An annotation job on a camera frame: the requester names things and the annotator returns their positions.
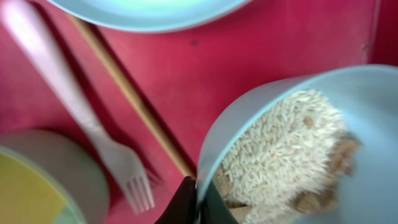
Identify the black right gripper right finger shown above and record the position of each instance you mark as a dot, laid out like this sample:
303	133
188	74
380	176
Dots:
213	210

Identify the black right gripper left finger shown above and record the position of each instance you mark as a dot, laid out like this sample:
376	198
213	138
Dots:
181	209

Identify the rice food leftovers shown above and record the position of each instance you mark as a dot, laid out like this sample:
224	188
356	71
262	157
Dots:
288	163

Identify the yellow plastic cup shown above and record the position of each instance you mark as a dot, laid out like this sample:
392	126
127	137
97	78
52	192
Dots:
25	196

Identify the light blue bowl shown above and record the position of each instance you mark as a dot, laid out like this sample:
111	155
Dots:
367	96

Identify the white plastic fork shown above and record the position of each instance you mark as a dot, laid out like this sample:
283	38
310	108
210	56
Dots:
35	39

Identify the green saucer bowl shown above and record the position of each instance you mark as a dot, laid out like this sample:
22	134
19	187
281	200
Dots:
66	165

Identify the red plastic tray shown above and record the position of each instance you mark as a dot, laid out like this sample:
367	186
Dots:
188	78

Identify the light blue plate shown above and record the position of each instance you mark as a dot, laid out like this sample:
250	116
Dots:
149	16

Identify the wooden chopstick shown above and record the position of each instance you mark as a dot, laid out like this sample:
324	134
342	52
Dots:
134	95

